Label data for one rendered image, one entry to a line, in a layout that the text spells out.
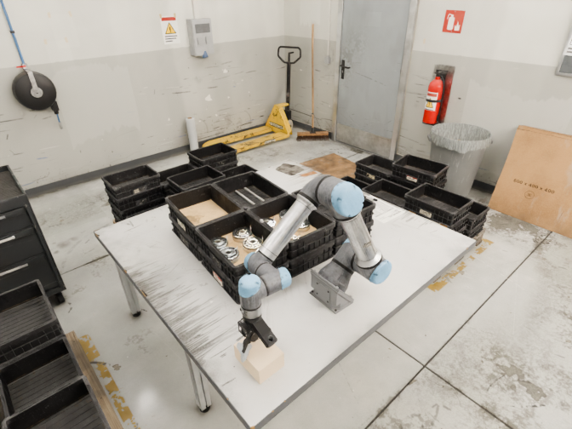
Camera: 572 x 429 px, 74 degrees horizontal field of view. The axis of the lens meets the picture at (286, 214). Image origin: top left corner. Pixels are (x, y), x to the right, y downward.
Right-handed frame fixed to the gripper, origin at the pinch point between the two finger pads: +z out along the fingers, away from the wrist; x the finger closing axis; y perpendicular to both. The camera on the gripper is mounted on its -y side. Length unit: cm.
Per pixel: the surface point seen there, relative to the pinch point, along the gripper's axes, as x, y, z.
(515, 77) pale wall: -347, 53, -42
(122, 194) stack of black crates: -23, 212, 23
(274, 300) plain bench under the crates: -25.6, 21.5, 5.3
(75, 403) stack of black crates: 60, 48, 26
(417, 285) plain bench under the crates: -84, -17, 6
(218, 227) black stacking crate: -26, 66, -14
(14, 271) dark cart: 63, 178, 34
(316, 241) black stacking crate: -57, 26, -11
